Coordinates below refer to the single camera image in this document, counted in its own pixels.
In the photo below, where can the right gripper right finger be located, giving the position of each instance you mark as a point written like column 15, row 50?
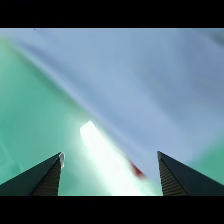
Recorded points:
column 181, row 178

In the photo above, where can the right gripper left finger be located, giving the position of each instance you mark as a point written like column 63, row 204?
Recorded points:
column 40, row 178

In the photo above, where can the light blue T-shirt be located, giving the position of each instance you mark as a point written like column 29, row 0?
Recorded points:
column 146, row 86

